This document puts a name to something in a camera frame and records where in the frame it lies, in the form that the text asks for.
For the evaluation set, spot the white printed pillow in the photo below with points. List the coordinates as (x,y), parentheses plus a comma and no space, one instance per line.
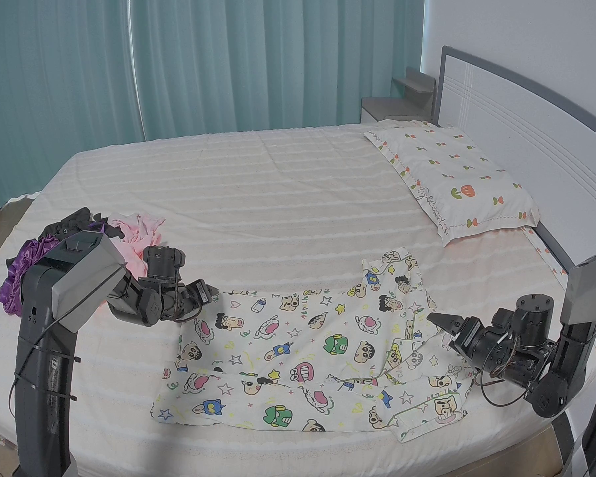
(457,172)

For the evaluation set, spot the black garment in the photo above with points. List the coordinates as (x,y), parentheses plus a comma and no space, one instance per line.
(67,222)

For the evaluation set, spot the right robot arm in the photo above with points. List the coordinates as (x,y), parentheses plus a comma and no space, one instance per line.
(536,326)

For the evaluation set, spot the grey bedside table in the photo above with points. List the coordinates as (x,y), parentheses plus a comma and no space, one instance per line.
(395,105)

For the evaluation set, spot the blue-green curtain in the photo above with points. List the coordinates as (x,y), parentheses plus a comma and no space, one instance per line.
(54,67)
(278,42)

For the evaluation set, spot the pink garment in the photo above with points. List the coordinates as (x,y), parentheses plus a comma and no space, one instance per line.
(139,231)

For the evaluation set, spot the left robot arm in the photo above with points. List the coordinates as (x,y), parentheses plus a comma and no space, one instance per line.
(44,365)

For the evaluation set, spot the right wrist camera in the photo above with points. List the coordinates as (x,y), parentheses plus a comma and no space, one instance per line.
(504,322)

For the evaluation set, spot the white printed pyjama top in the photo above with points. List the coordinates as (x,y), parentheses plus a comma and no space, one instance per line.
(318,365)

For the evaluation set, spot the purple satin garment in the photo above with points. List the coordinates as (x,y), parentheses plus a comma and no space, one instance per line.
(15,286)

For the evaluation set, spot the bed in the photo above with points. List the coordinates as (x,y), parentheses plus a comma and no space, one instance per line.
(278,192)

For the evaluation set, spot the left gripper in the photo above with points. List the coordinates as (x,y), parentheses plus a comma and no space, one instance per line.
(196,296)

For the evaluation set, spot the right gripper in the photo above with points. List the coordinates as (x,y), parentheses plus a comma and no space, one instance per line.
(477,341)

